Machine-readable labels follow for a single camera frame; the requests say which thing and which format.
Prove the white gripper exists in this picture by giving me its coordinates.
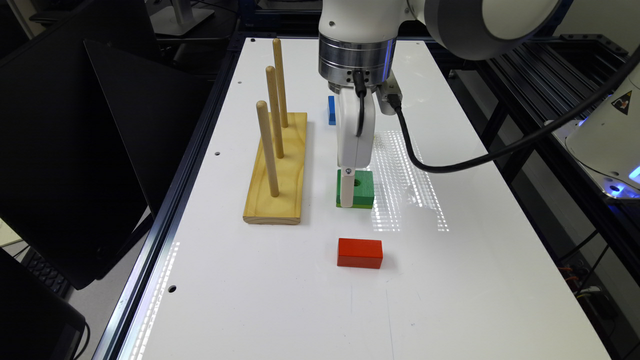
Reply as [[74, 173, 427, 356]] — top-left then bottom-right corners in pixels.
[[336, 87, 376, 208]]

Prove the green square block with hole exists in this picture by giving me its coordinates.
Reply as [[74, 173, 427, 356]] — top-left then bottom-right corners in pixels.
[[352, 170, 375, 209]]

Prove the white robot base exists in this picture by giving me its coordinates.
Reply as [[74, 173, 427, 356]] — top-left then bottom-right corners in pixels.
[[554, 69, 639, 202]]

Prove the blue square block with hole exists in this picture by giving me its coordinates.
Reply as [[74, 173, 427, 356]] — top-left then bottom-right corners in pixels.
[[328, 96, 336, 126]]

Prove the red rectangular block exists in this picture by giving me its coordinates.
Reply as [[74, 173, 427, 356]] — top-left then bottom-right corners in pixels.
[[337, 238, 384, 269]]

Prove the far wooden peg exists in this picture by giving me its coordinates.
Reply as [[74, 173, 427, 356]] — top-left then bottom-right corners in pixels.
[[272, 38, 288, 128]]

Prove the wooden peg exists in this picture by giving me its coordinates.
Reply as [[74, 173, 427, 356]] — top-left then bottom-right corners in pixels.
[[272, 38, 288, 128], [256, 100, 279, 197], [265, 66, 284, 159]]

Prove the near wooden peg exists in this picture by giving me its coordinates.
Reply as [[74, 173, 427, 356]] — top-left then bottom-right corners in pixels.
[[256, 100, 279, 197]]

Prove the wooden peg base board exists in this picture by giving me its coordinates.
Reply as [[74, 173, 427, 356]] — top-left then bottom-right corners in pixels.
[[243, 112, 307, 225]]

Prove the middle wooden peg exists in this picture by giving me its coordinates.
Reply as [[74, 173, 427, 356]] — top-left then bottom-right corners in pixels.
[[265, 66, 284, 159]]

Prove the monitor stand in background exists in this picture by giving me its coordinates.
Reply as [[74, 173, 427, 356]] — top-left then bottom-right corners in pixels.
[[150, 0, 215, 36]]

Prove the large black monitor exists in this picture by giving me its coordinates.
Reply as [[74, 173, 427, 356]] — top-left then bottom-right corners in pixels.
[[1, 39, 209, 289]]

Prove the black keyboard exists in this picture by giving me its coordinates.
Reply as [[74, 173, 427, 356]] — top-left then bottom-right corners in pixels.
[[21, 248, 71, 300]]

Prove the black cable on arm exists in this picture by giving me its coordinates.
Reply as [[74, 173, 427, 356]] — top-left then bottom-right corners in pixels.
[[352, 47, 640, 175]]

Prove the black aluminium frame rail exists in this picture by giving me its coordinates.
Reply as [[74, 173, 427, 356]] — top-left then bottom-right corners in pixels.
[[443, 44, 639, 280]]

